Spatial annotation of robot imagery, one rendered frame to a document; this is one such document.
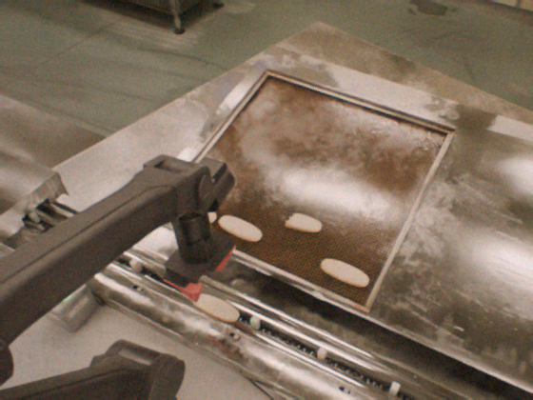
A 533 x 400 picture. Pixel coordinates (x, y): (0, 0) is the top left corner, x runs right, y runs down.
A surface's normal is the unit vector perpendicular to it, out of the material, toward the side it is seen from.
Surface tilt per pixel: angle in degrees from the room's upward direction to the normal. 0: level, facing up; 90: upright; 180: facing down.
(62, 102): 0
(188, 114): 0
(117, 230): 87
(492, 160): 10
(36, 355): 0
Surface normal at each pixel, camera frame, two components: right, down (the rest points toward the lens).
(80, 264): 0.95, 0.24
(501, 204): -0.03, -0.49
